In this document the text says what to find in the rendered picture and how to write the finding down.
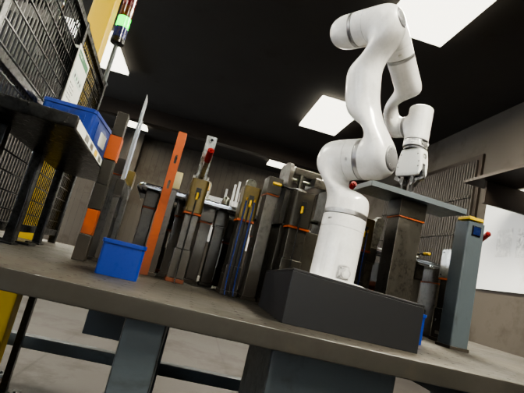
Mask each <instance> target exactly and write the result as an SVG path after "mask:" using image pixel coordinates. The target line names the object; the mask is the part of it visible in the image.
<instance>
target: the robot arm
mask: <svg viewBox="0 0 524 393"><path fill-rule="evenodd" d="M330 37H331V41H332V43H333V44H334V45H335V46H336V47H337V48H340V49H344V50H352V49H357V48H365V47H366V48H365V49H364V51H363V53H362V54H361V55H360V56H359V57H358V59H357V60H355V61H354V63H353V64H352V65H351V66H350V68H349V71H348V73H347V77H346V85H345V105H346V108H347V111H348V113H349V115H350V116H351V117H352V118H353V119H354V120H355V121H357V122H358V123H359V124H360V125H361V126H362V128H363V138H361V139H349V140H335V141H331V142H329V143H326V144H325V145H324V146H323V147H322V148H321V150H320V152H319V154H318V156H317V168H318V171H319V173H320V175H321V177H322V179H323V180H324V184H325V186H326V190H327V200H326V204H325V208H324V214H323V217H322V222H321V225H320V231H319V234H318V237H317V244H316V247H315V250H314V255H313V260H312V264H311V267H310V273H313V274H318V275H321V276H324V277H327V278H332V279H334V280H338V281H343V282H345V283H348V284H351V285H355V284H354V280H355V276H356V269H357V265H358V261H359V255H360V250H361V246H362V242H363V236H364V232H365V228H366V221H367V217H368V213H369V202H368V200H367V198H366V197H364V196H363V195H362V194H360V193H357V192H356V191H354V190H352V189H350V188H349V182H350V181H351V180H373V181H374V180H382V179H386V178H387V177H389V176H390V175H391V174H392V173H393V172H394V171H395V169H396V172H395V174H396V176H395V177H394V180H396V181H398V182H399V183H400V185H401V189H404V190H407V191H409V192H412V193H414V188H415V187H416V185H417V184H418V183H419V182H420V181H422V180H424V179H425V178H426V176H427V166H428V153H427V148H428V147H429V138H430V130H431V125H432V121H433V116H434V109H433V108H432V107H431V106H429V105H426V104H415V105H413V106H411V107H410V109H409V114H408V115H407V116H406V117H401V116H400V115H399V113H398V105H399V104H400V103H402V102H403V101H406V100H408V99H410V98H412V97H415V96H416V95H418V94H419V93H420V92H421V90H422V83H421V79H420V73H419V70H418V65H417V62H416V56H415V52H414V49H413V46H412V40H411V37H410V33H409V28H408V25H407V22H406V17H405V13H404V12H403V10H402V9H401V8H400V7H399V6H397V5H396V4H392V3H385V4H381V5H375V6H373V7H369V8H367V9H362V10H360V11H356V12H352V13H349V14H346V15H344V16H341V17H339V18H338V19H336V20H335V21H334V22H333V24H332V25H331V29H330ZM386 63H387V64H388V69H389V72H390V74H391V79H392V83H393V85H394V89H395V90H394V93H393V94H392V95H391V97H390V98H389V99H388V101H387V103H386V105H385V107H384V119H383V116H382V112H381V77H382V72H383V70H384V67H385V65H386ZM384 123H385V124H384ZM391 137H393V138H404V141H403V145H402V147H403V150H402V152H401V154H400V156H399V159H398V155H397V151H396V148H395V145H394V143H393V140H392V138H391ZM397 163H398V164H397ZM396 167H397V168H396ZM400 176H401V178H400ZM408 180H409V185H407V184H408ZM356 286H359V285H356ZM359 287H362V286H359ZM362 288H363V287H362Z"/></svg>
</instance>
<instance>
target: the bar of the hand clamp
mask: <svg viewBox="0 0 524 393"><path fill-rule="evenodd" d="M217 140H218V138H217V137H213V136H209V135H208V136H207V139H206V143H205V145H204V150H203V153H202V156H201V159H200V164H199V167H198V170H197V173H196V178H198V177H199V174H200V172H201V169H202V167H203V164H204V159H205V156H206V153H207V150H208V148H213V149H215V146H216V143H217ZM210 165H211V162H210V163H209V165H208V167H207V170H206V173H205V175H204V180H206V178H207V173H208V171H209V167H210Z"/></svg>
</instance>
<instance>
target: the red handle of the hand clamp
mask: <svg viewBox="0 0 524 393"><path fill-rule="evenodd" d="M213 154H214V149H213V148H208V150H207V153H206V156H205V159H204V164H203V167H202V169H201V172H200V175H199V177H198V179H202V180H204V175H205V173H206V170H207V167H208V165H209V163H210V162H211V159H212V156H213Z"/></svg>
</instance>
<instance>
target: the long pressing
mask: <svg viewBox="0 0 524 393"><path fill-rule="evenodd" d="M137 189H138V192H140V193H143V194H146V191H147V189H149V190H153V191H155V192H159V193H161V191H162V189H163V187H160V186H156V185H152V184H149V183H145V182H141V183H139V184H138V185H137ZM183 198H187V194H186V193H180V192H177V194H176V198H175V203H178V200H183ZM185 201H186V199H185ZM204 205H207V206H210V207H215V208H217V209H216V211H217V210H219V209H220V208H224V209H227V210H228V213H230V216H229V217H230V218H235V213H236V209H237V207H232V206H229V205H226V204H220V203H218V202H214V201H211V200H205V201H204ZM381 251H382V248H380V247H378V248H377V253H376V256H378V257H381ZM416 261H417V262H419V264H421V265H423V266H424V267H426V268H437V269H440V266H441V265H440V264H437V263H434V262H431V261H428V260H423V259H420V258H416Z"/></svg>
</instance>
